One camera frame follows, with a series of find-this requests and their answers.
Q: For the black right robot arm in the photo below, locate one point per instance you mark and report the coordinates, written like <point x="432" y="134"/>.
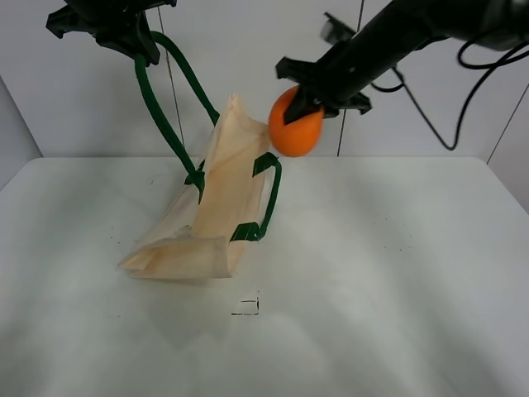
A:
<point x="357" y="58"/>

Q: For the white linen bag green handles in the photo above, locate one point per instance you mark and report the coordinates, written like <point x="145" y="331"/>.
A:
<point x="228" y="199"/>

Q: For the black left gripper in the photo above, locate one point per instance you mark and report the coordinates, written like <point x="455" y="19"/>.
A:
<point x="119" y="25"/>

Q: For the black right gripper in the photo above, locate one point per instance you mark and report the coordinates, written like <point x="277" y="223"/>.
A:
<point x="324" y="84"/>

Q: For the orange fruit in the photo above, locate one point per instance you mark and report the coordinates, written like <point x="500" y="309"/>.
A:
<point x="298" y="138"/>

